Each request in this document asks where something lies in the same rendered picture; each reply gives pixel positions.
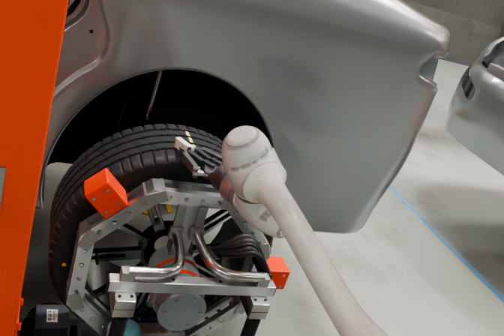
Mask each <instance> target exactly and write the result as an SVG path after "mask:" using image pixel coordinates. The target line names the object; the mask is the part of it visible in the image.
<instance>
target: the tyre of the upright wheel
mask: <svg viewBox="0 0 504 336"><path fill-rule="evenodd" d="M176 137H181V138H182V139H183V140H185V141H186V142H188V143H189V144H191V145H192V146H194V147H196V148H199V149H202V148H206V149H209V150H211V151H213V152H215V153H217V154H219V155H221V156H222V154H221V151H222V144H223V141H222V140H220V139H219V138H217V137H216V136H212V135H211V134H210V133H206V132H205V131H203V130H200V129H196V128H194V127H188V126H187V127H186V126H184V125H180V124H177V125H176V126H175V125H174V124H166V125H164V124H153V125H151V124H147V125H144V126H143V127H142V126H139V127H133V129H132V130H131V129H127V130H123V131H122V132H121V133H119V132H118V133H115V134H113V135H112V136H108V137H107V138H105V139H103V140H102V142H98V143H96V144H95V145H93V148H89V149H88V150H87V151H86V152H84V153H83V154H82V155H81V156H80V157H78V160H75V161H74V163H73V166H70V168H69V169H68V170H67V172H66V174H64V176H63V177H62V179H61V181H60V183H59V184H58V187H57V189H56V192H55V195H54V197H53V201H52V205H51V211H50V221H49V252H48V264H49V274H50V278H51V281H52V285H53V286H54V288H55V291H56V293H57V295H58V297H59V298H60V299H61V301H62V302H63V303H64V305H65V306H66V307H67V308H68V310H69V311H70V312H71V313H72V314H74V315H75V316H76V317H77V318H79V319H80V320H82V321H83V322H84V323H86V322H85V321H84V320H83V319H82V318H81V317H79V316H78V315H77V314H76V313H75V312H74V311H71V309H70V308H69V307H68V306H67V305H66V287H67V280H68V276H69V272H70V268H71V261H72V257H73V253H74V246H75V242H76V238H77V230H78V228H79V224H80V222H82V221H84V220H85V219H86V218H87V217H88V216H89V217H90V216H92V215H93V214H95V213H96V212H98V210H97V209H96V208H95V207H94V206H93V205H92V204H91V203H90V202H89V201H88V200H87V199H86V198H85V191H84V181H85V180H87V179H89V178H90V177H92V176H93V175H95V174H96V173H99V172H100V171H101V170H103V169H105V168H107V169H108V170H109V171H110V172H111V173H112V175H113V176H114V177H115V178H116V179H117V181H118V182H119V183H120V184H121V186H122V187H123V188H124V189H125V190H126V194H127V193H129V192H130V191H132V190H133V189H135V188H137V187H138V186H140V185H141V184H142V183H143V182H147V181H148V180H149V179H152V178H153V179H161V178H163V179H166V180H173V181H180V182H193V183H200V184H207V185H211V184H212V183H211V182H210V181H209V180H208V179H205V178H204V177H203V176H201V175H198V176H197V178H193V177H192V173H191V171H190V170H189V169H188V168H187V167H186V166H185V164H184V163H183V161H182V155H183V154H182V153H181V152H180V151H179V150H178V149H177V148H175V147H174V146H175V141H176ZM86 324H88V323H86Z"/></svg>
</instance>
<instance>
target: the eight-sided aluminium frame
mask: <svg viewBox="0 0 504 336"><path fill-rule="evenodd" d="M126 194H127V203H128V206H127V207H125V208H123V209H122V210H120V211H118V212H117V213H115V214H114V215H112V216H111V217H108V218H107V219H105V218H104V217H103V216H102V215H101V214H100V213H99V212H96V213H95V214H93V215H92V216H90V217H89V216H88V217H87V218H86V219H85V220H83V221H82V222H80V223H79V228H78V230H77V231H76V242H75V246H74V250H73V257H72V261H71V265H70V272H69V276H68V280H67V287H66V305H67V306H68V307H69V308H70V309H71V311H74V312H75V313H76V314H77V315H78V316H79V317H81V318H82V319H83V320H84V321H85V322H86V323H88V324H89V325H90V326H91V327H92V328H93V329H94V330H95V331H96V332H97V333H98V334H99V335H100V336H106V334H107V326H108V325H109V323H110V322H111V321H112V319H113V318H112V316H111V313H110V312H109V311H108V310H107V309H106V308H105V307H104V306H103V305H102V304H101V303H100V302H99V301H98V300H97V299H96V298H94V297H93V296H92V295H91V294H90V293H89V292H88V291H87V290H86V289H85V286H86V280H87V276H88V273H89V266H90V262H91V258H92V252H93V249H94V245H95V242H96V241H98V240H100V239H102V238H103V237H104V236H106V235H108V234H109V233H111V232H112V231H114V230H116V229H118V228H119V227H120V226H122V225H124V224H126V223H127V222H128V221H130V220H132V219H134V218H135V217H136V216H138V215H140V214H142V213H143V212H145V211H146V210H148V209H150V208H151V207H152V206H154V205H156V204H158V203H161V204H169V205H177V206H178V205H179V204H180V205H187V206H193V207H200V206H203V207H208V208H209V209H223V210H227V211H228V212H229V214H230V215H231V216H232V218H233V220H234V221H235V222H236V223H237V225H238V226H239V228H240V229H241V231H242V232H243V233H248V234H251V235H252V236H254V237H255V239H256V240H257V241H258V243H259V246H260V247H261V249H262V252H263V254H264V256H265V260H266V262H267V261H268V258H270V253H271V251H272V249H271V247H270V245H269V243H268V241H267V239H266V237H265V236H264V234H263V232H261V231H259V230H258V229H257V228H255V227H254V226H252V225H251V224H250V223H248V222H247V221H246V220H245V219H244V218H243V217H242V216H241V215H240V214H239V211H238V210H237V209H236V208H234V207H233V206H231V204H229V203H228V202H227V201H226V200H225V199H223V198H222V197H221V195H220V192H219V191H218V190H216V189H215V188H214V187H213V186H212V185H211V184H200V183H193V182H186V181H173V180H166V179H163V178H150V179H149V180H148V181H145V182H143V183H142V184H141V185H140V186H138V187H136V188H135V189H133V190H132V191H130V192H129V193H126ZM186 197H187V198H186ZM252 258H253V256H246V259H245V261H244V265H243V268H242V271H243V272H257V269H256V267H255V265H254V263H253V260H252ZM244 312H245V309H244V307H243V305H242V302H241V299H240V297H239V295H227V296H225V297H224V298H222V299H221V300H219V301H217V302H215V303H214V304H212V305H211V306H209V307H207V308H206V312H205V315H204V317H203V318H202V319H201V320H200V321H199V322H198V323H197V324H196V325H194V326H193V327H191V328H188V329H185V330H181V331H173V330H169V329H166V328H164V327H163V326H162V325H161V324H160V323H145V322H137V324H138V325H139V327H140V328H141V335H140V336H206V335H208V334H210V333H211V332H213V331H214V330H216V329H218V328H220V327H221V326H222V325H224V324H226V323H228V322H229V321H230V320H232V319H234V318H235V317H237V316H238V315H240V314H243V313H244Z"/></svg>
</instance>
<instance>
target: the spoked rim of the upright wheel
mask: <svg viewBox="0 0 504 336"><path fill-rule="evenodd" d="M154 208H155V211H156V213H157V217H156V218H155V216H154V214H153V211H152V208H149V209H148V210H147V211H148V215H149V217H150V220H151V224H152V225H151V226H149V227H148V228H146V229H145V230H144V231H143V232H140V231H139V230H138V229H135V228H133V227H132V226H130V225H128V224H126V223H125V224H124V225H122V226H120V227H119V228H118V229H120V230H121V231H123V232H125V233H127V234H128V235H130V236H133V237H134V238H136V239H138V240H139V241H138V246H132V247H108V248H95V249H93V252H92V256H91V262H90V266H89V270H88V276H87V280H86V284H85V289H86V290H87V291H88V292H89V293H90V294H91V295H92V296H93V297H94V298H96V299H97V300H98V301H99V302H100V303H101V304H102V305H103V306H104V307H105V308H106V309H107V310H108V311H109V312H110V313H111V308H110V293H109V292H108V291H107V277H108V274H109V273H112V274H119V273H120V270H121V266H118V265H116V264H113V263H111V262H110V261H114V260H135V259H140V261H141V262H139V263H138V264H136V266H148V264H149V260H150V258H151V256H152V254H153V253H154V252H155V251H156V250H157V249H156V248H155V242H156V241H157V239H159V238H160V237H162V236H168V232H169V230H170V225H173V221H172V220H164V219H163V217H162V214H161V210H160V207H159V205H158V204H156V205H154ZM221 224H223V225H222V227H221V228H220V231H219V232H218V234H217V235H216V236H215V238H214V239H213V241H212V242H211V243H210V244H206V245H207V247H208V246H218V245H221V244H223V243H224V242H225V241H227V240H228V239H231V238H232V237H234V236H237V235H238V234H242V233H243V232H242V231H241V229H240V228H239V226H238V225H237V223H236V222H235V221H234V220H233V218H232V216H231V215H230V213H229V212H228V211H227V210H223V209H221V210H220V211H218V212H216V213H214V214H213V215H212V216H210V217H208V218H206V219H205V222H204V225H203V228H204V230H205V232H204V235H205V234H206V233H208V232H210V231H211V230H213V229H214V228H216V227H218V226H219V225H221ZM193 242H194V241H191V243H190V247H189V250H188V253H189V254H191V255H193V253H198V254H197V255H196V256H194V257H193V258H194V260H195V263H196V267H197V269H198V272H199V276H200V277H201V278H222V277H219V276H217V275H216V274H214V273H213V272H212V271H211V270H210V269H209V268H208V267H207V265H206V264H205V263H204V261H203V259H202V257H201V256H200V254H199V251H198V250H197V246H196V245H195V244H193ZM95 256H99V257H100V258H99V265H96V262H95ZM245 259H246V257H239V258H229V257H222V262H221V264H220V265H221V266H223V267H224V268H227V269H231V270H235V271H241V270H242V268H243V265H244V263H245ZM221 296H223V295H205V298H204V299H205V303H206V307H208V306H209V305H211V304H212V303H214V302H215V301H217V300H218V299H219V298H220V297H221ZM128 319H131V320H134V321H140V322H158V318H157V314H156V313H155V311H154V309H153V306H152V300H151V295H150V292H136V307H135V311H134V313H133V317H128Z"/></svg>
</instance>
